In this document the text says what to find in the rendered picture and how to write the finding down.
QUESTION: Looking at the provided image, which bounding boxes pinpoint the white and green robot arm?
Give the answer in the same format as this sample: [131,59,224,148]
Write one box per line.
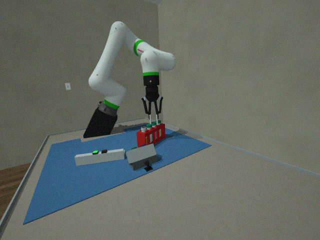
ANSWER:
[88,21,176,117]

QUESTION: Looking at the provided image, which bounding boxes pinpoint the blue flat mat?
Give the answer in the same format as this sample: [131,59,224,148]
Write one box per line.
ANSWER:
[23,124,212,225]

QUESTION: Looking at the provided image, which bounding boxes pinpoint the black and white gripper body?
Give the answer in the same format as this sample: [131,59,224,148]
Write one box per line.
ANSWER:
[145,86,160,102]

